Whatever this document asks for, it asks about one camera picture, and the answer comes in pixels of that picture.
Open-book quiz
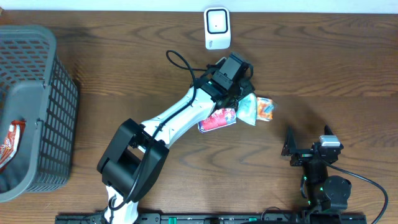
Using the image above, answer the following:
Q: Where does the teal snack packet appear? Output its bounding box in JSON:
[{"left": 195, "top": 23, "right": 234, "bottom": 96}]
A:
[{"left": 236, "top": 93, "right": 257, "bottom": 126}]

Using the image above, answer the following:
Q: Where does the small orange snack packet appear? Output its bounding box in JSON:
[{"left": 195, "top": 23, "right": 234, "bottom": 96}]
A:
[{"left": 256, "top": 97, "right": 275, "bottom": 121}]

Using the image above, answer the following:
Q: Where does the orange red chocolate bar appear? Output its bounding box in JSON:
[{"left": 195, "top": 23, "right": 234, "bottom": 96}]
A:
[{"left": 1, "top": 120, "right": 25, "bottom": 172}]

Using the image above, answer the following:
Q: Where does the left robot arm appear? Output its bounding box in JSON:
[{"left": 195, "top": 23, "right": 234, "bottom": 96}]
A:
[{"left": 97, "top": 78, "right": 254, "bottom": 223}]

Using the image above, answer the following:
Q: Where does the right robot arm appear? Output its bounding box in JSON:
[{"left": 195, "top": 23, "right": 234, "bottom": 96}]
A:
[{"left": 281, "top": 126, "right": 351, "bottom": 213}]

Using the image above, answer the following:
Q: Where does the white barcode scanner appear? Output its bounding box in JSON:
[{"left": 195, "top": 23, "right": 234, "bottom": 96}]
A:
[{"left": 203, "top": 7, "right": 231, "bottom": 50}]

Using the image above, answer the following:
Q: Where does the purple red snack packet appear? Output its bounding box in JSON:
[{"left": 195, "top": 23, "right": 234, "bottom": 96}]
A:
[{"left": 198, "top": 108, "right": 236, "bottom": 133}]

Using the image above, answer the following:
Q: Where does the grey plastic basket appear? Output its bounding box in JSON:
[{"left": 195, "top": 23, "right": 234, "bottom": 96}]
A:
[{"left": 1, "top": 25, "right": 79, "bottom": 202}]

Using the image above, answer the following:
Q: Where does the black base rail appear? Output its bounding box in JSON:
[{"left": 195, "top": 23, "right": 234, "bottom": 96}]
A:
[{"left": 55, "top": 212, "right": 368, "bottom": 224}]

